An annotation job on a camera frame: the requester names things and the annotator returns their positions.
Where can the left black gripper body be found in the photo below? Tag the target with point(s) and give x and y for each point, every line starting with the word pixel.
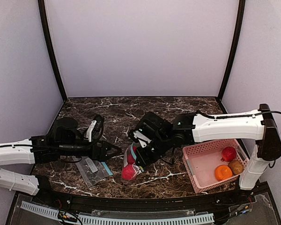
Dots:
pixel 100 150

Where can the left black frame post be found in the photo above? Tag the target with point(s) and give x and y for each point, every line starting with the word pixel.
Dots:
pixel 50 49

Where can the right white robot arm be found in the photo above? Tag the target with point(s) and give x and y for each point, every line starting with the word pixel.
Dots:
pixel 156 136

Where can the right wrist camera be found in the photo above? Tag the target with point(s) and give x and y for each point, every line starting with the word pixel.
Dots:
pixel 138 137

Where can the pink plastic basket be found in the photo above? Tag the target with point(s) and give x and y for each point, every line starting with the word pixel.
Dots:
pixel 202 159

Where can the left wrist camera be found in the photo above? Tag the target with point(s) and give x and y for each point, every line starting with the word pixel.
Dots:
pixel 95 130

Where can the white slotted cable duct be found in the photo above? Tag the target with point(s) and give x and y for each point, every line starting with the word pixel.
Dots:
pixel 102 217

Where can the black frame post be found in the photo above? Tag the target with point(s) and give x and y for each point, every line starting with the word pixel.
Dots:
pixel 233 49
pixel 50 49

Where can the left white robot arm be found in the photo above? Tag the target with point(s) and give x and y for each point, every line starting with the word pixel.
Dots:
pixel 63 140

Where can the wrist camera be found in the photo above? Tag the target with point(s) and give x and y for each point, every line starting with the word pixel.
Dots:
pixel 138 137
pixel 95 130

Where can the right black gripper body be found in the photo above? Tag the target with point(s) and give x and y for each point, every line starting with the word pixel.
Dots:
pixel 143 158

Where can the orange tangerine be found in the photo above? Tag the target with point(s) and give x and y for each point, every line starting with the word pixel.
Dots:
pixel 223 172

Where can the red tomato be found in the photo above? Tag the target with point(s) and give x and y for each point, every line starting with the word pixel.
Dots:
pixel 130 156

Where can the right black frame post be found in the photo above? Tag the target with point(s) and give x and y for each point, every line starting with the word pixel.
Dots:
pixel 233 49

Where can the red strawberry fruit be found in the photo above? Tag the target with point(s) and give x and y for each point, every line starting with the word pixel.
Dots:
pixel 228 154

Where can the clear zip bag blue zipper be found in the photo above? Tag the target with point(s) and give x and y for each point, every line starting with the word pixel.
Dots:
pixel 125 163

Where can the brown kiwi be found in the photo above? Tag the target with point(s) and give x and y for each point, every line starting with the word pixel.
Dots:
pixel 236 167

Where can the black front table rail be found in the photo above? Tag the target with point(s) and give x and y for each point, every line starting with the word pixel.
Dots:
pixel 212 202

